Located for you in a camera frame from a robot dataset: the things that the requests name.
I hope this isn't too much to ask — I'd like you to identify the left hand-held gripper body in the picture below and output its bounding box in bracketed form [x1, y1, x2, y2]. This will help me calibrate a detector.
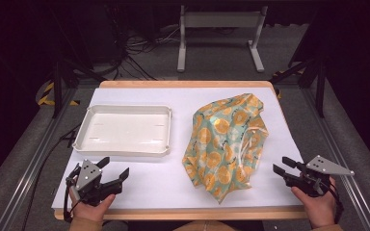
[66, 159, 123, 207]

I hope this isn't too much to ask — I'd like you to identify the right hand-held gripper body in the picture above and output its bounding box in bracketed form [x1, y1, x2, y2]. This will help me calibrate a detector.
[283, 155, 356, 197]

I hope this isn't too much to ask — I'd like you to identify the white plastic tray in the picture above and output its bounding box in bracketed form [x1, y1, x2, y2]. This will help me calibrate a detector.
[71, 104, 173, 159]

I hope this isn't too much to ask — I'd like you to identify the orange print drawstring bag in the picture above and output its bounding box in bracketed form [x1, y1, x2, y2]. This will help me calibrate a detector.
[181, 92, 270, 205]

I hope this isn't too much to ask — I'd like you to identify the person's right hand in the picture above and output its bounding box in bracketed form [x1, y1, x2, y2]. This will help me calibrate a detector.
[290, 177, 338, 230]

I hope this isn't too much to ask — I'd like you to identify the person's left hand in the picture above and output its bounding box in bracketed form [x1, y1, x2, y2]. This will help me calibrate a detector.
[68, 192, 117, 223]

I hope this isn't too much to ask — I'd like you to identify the white table mat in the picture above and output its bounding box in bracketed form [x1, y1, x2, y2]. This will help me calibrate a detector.
[51, 87, 304, 212]

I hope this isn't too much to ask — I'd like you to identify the black stand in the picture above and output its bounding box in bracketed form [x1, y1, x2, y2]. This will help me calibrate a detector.
[270, 56, 330, 119]
[49, 56, 108, 119]

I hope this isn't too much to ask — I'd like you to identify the yellow black hazard tape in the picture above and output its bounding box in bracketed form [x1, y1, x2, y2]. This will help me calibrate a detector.
[37, 81, 81, 107]

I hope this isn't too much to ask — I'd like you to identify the person's tan lap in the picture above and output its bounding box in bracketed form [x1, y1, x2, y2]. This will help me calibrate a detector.
[172, 219, 236, 231]

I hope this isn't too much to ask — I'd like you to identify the wooden table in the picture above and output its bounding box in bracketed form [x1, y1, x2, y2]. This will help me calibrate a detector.
[53, 80, 306, 221]

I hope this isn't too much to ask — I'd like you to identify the grey metal stand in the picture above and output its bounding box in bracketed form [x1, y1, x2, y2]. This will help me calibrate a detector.
[176, 4, 269, 73]

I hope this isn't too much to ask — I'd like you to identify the aluminium rail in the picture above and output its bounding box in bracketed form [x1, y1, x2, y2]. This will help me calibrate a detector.
[0, 87, 79, 231]
[301, 86, 370, 231]

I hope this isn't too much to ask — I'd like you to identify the black floor cable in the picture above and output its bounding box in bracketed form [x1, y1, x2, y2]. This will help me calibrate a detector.
[21, 124, 82, 231]

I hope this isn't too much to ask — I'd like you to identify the bundle of black floor cables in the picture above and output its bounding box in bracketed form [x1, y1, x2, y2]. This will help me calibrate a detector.
[107, 13, 182, 81]

